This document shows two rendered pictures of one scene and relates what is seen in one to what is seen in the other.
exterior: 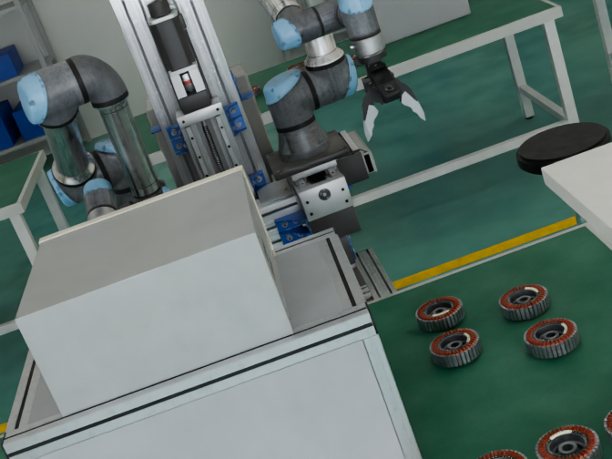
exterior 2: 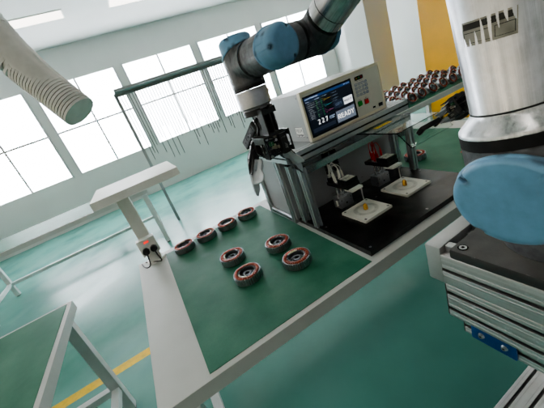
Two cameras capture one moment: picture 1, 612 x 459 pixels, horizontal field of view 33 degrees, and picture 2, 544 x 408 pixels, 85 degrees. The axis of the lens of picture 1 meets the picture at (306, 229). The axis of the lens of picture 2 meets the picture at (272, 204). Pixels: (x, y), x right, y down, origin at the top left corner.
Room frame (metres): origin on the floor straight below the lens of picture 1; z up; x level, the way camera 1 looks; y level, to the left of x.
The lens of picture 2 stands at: (3.09, -0.58, 1.40)
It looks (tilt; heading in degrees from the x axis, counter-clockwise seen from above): 21 degrees down; 160
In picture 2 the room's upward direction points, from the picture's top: 20 degrees counter-clockwise
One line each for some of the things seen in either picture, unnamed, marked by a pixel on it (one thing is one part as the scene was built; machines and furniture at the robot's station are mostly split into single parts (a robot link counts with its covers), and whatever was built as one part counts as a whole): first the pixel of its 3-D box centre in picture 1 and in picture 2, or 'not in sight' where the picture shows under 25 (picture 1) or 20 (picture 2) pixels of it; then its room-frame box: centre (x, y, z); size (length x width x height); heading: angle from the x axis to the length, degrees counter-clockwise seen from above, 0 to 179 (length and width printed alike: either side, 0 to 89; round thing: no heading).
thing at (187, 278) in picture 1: (158, 281); (320, 104); (1.84, 0.30, 1.22); 0.44 x 0.39 x 0.20; 90
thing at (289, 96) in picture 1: (289, 96); not in sight; (2.90, -0.08, 1.20); 0.13 x 0.12 x 0.14; 99
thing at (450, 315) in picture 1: (440, 313); (296, 258); (2.18, -0.23, 0.77); 0.11 x 0.11 x 0.04
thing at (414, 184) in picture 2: not in sight; (405, 186); (2.16, 0.40, 0.78); 0.15 x 0.15 x 0.01; 0
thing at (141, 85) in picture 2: not in sight; (206, 138); (-1.44, 0.49, 0.96); 1.84 x 0.50 x 1.93; 90
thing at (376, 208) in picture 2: not in sight; (366, 210); (2.16, 0.16, 0.78); 0.15 x 0.15 x 0.01; 0
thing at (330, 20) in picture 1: (339, 13); (274, 48); (2.52, -0.25, 1.45); 0.11 x 0.11 x 0.08; 9
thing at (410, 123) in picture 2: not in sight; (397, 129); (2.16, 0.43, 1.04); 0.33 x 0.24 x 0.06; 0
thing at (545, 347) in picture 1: (551, 338); (232, 257); (1.91, -0.41, 0.77); 0.11 x 0.11 x 0.04
